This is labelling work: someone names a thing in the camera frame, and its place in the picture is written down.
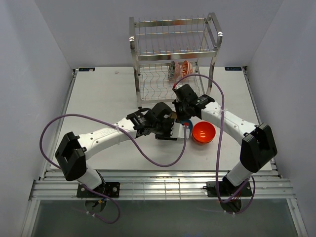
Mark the grey leaf patterned bowl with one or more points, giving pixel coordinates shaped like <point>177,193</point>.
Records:
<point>174,70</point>

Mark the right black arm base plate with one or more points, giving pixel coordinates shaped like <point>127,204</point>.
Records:
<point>247,188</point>

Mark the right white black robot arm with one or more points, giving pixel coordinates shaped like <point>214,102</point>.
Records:
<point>257,141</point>

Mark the blue ceramic bowl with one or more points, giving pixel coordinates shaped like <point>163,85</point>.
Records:
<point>189,123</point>

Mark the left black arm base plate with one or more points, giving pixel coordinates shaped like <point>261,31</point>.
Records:
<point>110,189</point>

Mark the right blue table sticker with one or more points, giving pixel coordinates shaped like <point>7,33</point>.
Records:
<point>233,68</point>

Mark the left blue table sticker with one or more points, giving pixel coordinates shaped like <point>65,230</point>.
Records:
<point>86,69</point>

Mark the stainless steel dish rack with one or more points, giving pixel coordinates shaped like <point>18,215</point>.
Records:
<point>155,43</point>

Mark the orange plastic bowl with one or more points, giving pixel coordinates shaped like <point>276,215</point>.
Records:
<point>203,132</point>

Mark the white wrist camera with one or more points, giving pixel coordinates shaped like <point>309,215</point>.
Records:
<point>175,87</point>
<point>180,131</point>

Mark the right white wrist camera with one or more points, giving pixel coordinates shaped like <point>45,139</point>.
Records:
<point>175,87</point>

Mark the blue table sticker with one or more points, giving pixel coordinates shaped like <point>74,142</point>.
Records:
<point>86,69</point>
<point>233,68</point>

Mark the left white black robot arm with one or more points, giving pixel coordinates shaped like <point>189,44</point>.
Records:
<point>74,150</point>

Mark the brown bowl dark patterned rim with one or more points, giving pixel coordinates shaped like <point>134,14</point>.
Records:
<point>173,115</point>

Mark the orange floral white bowl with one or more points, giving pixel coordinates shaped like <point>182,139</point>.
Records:
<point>186,68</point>

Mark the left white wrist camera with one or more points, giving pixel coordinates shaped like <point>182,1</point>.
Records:
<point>180,131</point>

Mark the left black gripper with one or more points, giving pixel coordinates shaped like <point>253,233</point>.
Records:
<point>167,137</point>

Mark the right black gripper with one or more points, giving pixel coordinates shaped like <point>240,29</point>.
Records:
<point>177,103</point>

